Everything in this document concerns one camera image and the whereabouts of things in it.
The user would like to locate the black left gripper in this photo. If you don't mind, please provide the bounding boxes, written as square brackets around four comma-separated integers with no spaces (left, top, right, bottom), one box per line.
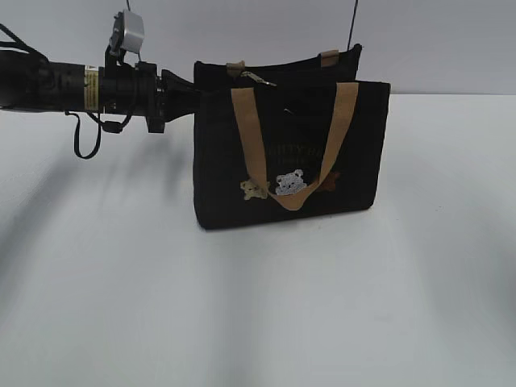
[100,61,201,134]

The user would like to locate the silver zipper pull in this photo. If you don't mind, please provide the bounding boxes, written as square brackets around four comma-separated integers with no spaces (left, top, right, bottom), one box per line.
[240,71,277,87]

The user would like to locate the black tote bag tan handles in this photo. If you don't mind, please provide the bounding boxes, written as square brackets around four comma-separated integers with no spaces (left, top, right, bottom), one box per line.
[193,44,391,230]

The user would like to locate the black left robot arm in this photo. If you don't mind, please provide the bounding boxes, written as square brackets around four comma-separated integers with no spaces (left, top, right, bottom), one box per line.
[1,27,200,134]

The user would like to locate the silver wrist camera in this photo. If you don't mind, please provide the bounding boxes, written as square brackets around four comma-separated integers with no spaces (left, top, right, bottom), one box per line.
[108,9,145,57]

